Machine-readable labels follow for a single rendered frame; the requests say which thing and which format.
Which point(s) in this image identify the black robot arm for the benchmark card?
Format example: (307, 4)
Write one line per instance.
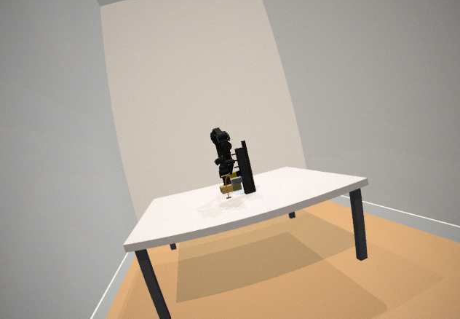
(220, 139)

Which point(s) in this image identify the black rectangular panel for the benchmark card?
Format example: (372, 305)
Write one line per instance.
(245, 168)

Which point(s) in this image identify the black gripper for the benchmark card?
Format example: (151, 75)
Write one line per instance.
(229, 162)

